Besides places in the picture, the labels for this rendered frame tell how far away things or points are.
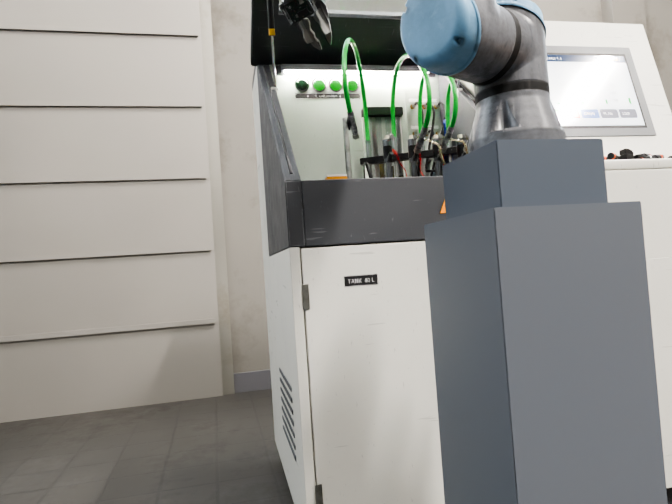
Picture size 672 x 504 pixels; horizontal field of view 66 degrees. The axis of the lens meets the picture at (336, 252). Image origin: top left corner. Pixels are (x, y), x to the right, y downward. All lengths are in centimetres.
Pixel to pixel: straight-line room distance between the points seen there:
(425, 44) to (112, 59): 296
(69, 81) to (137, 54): 43
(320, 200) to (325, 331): 31
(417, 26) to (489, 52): 11
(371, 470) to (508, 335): 70
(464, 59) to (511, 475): 57
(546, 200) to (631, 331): 22
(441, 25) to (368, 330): 75
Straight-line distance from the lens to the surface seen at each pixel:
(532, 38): 90
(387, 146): 159
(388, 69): 196
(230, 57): 364
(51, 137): 353
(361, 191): 128
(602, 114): 200
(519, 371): 75
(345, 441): 131
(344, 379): 128
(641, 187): 168
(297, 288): 123
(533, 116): 86
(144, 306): 333
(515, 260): 74
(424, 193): 133
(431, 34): 79
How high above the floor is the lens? 73
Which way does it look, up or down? 2 degrees up
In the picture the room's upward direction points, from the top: 4 degrees counter-clockwise
